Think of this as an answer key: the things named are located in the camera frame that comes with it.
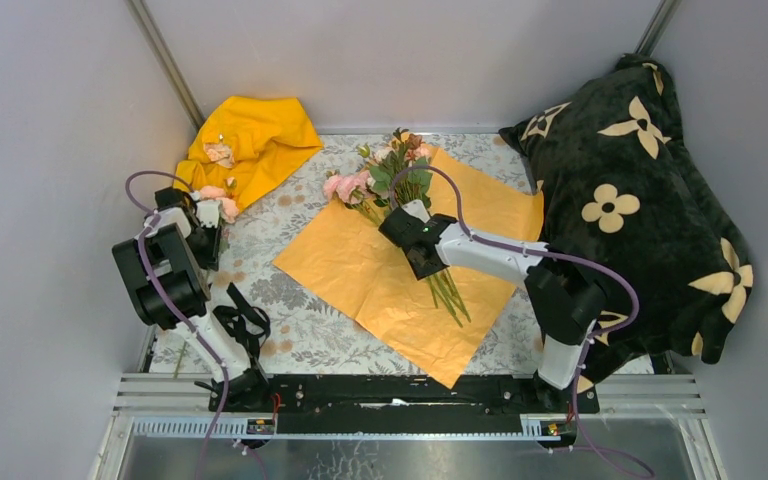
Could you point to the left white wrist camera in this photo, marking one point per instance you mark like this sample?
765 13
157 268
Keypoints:
208 211

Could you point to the pink fake flower bunch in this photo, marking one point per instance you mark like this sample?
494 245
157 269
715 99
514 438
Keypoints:
370 190

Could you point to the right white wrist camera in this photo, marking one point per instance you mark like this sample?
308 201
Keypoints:
417 209

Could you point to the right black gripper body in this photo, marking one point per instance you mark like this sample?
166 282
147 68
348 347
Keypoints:
419 271

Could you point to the yellow cloth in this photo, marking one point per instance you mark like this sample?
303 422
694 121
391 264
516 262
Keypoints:
248 147

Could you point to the black floral plush blanket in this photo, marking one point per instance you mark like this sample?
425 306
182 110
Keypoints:
620 188

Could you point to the pink fake flower stem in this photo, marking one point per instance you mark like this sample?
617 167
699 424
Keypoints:
224 202

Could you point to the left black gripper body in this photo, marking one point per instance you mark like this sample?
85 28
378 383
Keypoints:
204 242

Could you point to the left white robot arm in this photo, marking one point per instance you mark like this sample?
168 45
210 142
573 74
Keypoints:
164 271

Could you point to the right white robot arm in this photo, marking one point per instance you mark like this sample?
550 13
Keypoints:
564 296

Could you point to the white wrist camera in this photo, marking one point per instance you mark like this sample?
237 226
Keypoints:
208 211
417 209

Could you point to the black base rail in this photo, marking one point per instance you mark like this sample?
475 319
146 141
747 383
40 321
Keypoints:
390 404

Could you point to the floral patterned tablecloth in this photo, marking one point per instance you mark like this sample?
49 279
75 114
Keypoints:
309 337

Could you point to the orange wrapping paper sheet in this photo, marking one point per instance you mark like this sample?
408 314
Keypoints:
343 259

